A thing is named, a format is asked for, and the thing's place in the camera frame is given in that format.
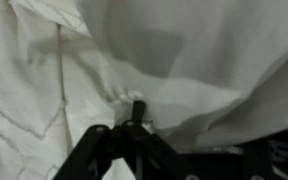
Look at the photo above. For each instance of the white duvet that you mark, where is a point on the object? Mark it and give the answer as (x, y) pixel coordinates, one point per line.
(213, 73)

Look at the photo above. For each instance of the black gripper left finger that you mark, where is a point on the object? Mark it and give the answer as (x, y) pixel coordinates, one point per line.
(146, 155)

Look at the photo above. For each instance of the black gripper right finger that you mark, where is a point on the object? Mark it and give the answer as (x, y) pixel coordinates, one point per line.
(266, 158)

